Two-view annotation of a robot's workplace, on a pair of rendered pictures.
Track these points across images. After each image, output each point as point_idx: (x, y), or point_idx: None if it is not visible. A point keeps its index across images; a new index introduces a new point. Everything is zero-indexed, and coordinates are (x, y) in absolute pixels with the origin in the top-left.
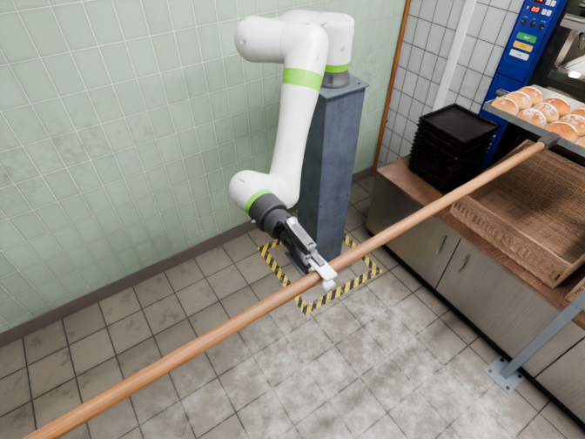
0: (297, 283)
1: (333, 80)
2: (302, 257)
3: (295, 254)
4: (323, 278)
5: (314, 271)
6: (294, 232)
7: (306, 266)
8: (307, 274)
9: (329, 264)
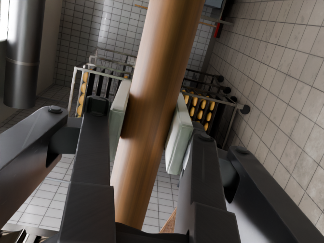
0: (150, 0)
1: None
2: (186, 182)
3: (205, 192)
4: (128, 83)
5: (132, 92)
6: None
7: (191, 143)
8: (141, 63)
9: (117, 146)
